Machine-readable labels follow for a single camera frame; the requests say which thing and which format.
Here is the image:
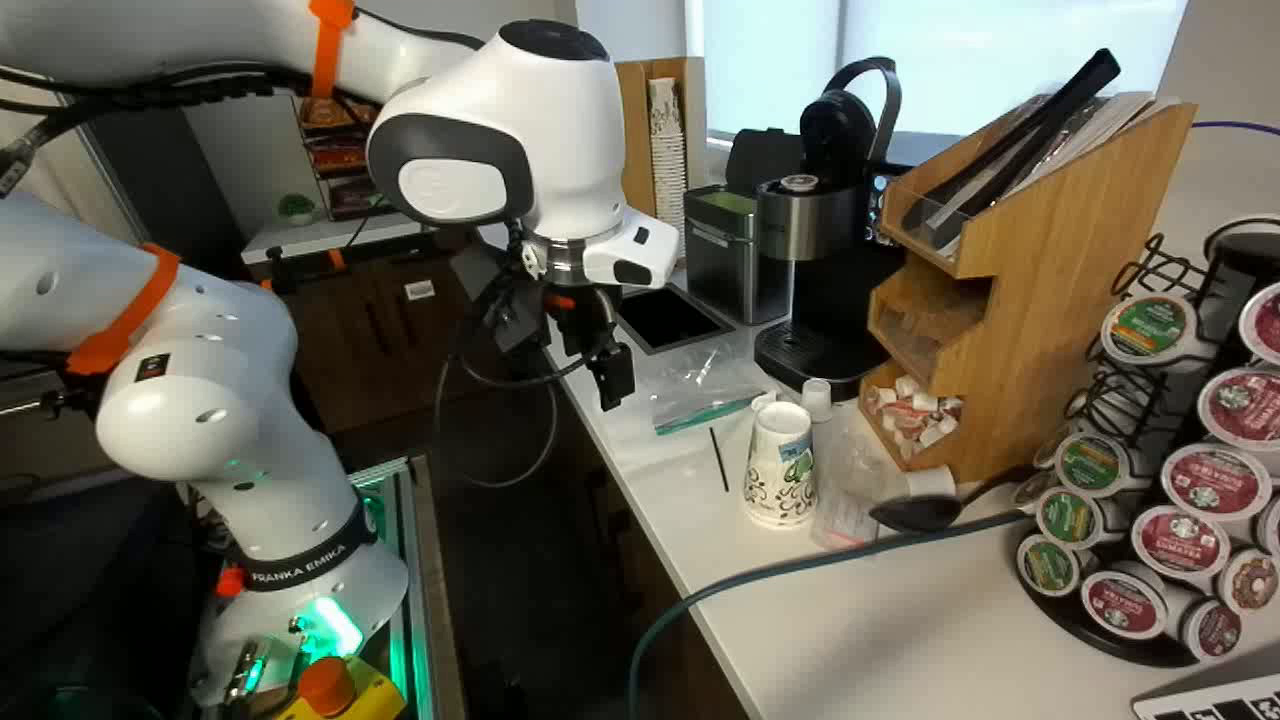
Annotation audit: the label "bamboo condiment organizer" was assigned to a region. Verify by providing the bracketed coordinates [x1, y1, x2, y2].
[860, 91, 1202, 486]

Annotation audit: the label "bright window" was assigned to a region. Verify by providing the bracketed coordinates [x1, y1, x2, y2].
[683, 0, 1193, 143]

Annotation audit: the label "thin blue cable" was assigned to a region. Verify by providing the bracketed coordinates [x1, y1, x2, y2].
[1193, 116, 1280, 138]

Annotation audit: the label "black camera cable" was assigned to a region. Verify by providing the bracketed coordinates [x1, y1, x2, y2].
[0, 56, 565, 494]

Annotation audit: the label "brown wooden cabinet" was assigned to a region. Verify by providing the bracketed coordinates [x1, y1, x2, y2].
[285, 244, 517, 435]

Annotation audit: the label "black tongs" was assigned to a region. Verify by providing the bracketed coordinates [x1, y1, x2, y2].
[904, 44, 1128, 252]

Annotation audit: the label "steel lidded trash bin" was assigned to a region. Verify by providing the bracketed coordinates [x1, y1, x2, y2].
[680, 178, 772, 331]

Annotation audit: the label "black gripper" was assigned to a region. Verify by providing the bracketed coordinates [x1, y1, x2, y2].
[535, 265, 640, 413]

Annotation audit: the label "green lit robot stand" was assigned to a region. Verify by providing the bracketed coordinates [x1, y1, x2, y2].
[345, 453, 445, 720]

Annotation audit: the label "checkerboard calibration board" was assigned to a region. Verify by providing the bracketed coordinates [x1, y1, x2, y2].
[1128, 662, 1280, 720]

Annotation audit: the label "stack of paper cups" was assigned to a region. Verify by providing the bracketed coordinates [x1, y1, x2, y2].
[645, 73, 691, 215]

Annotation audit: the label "green lid coffee pod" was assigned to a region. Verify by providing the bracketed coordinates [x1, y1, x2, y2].
[1011, 532, 1087, 603]
[1098, 293, 1212, 375]
[1052, 426, 1138, 503]
[1031, 482, 1111, 553]

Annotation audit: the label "printed paper coffee cup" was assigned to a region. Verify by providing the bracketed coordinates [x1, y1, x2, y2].
[736, 394, 819, 536]

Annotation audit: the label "yellow emergency stop button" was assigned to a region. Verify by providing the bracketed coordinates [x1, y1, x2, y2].
[274, 650, 408, 720]

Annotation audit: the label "white green logo container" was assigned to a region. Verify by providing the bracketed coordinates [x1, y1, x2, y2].
[274, 187, 325, 227]

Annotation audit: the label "black wire pod carousel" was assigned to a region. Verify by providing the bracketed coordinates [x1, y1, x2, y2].
[1011, 215, 1280, 672]

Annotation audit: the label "crumpled clear plastic wrap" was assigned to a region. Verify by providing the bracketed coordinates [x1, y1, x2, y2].
[812, 424, 935, 553]

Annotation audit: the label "black oval scoop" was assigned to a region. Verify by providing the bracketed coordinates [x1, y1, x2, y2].
[870, 471, 1025, 536]

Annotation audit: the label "wooden cup dispenser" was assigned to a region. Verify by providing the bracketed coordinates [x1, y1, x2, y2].
[614, 51, 711, 223]

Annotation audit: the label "thin stir stick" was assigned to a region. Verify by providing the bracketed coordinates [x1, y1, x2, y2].
[705, 421, 736, 494]

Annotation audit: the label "black silver coffee machine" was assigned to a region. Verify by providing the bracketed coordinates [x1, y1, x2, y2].
[724, 51, 918, 398]

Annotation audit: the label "dark power cable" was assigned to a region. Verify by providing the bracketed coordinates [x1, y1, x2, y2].
[620, 508, 1035, 720]

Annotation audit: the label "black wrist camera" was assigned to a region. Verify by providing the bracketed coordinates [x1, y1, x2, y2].
[451, 236, 553, 356]

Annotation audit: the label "clear zip bag green stripe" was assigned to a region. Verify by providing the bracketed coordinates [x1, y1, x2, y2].
[626, 347, 777, 439]

